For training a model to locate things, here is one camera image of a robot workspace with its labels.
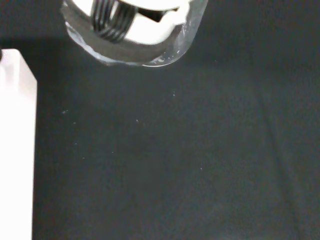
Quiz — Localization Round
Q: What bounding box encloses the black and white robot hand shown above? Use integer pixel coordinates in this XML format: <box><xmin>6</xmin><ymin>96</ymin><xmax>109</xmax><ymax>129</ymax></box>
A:
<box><xmin>65</xmin><ymin>0</ymin><xmax>191</xmax><ymax>45</ymax></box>

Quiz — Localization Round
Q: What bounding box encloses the white electronic balance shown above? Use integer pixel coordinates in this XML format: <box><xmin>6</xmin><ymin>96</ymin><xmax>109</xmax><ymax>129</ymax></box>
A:
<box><xmin>0</xmin><ymin>48</ymin><xmax>38</xmax><ymax>240</ymax></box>

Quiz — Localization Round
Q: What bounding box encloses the black bench cloth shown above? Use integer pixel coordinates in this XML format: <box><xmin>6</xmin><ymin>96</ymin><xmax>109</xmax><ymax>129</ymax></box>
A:
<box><xmin>0</xmin><ymin>0</ymin><xmax>320</xmax><ymax>240</ymax></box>

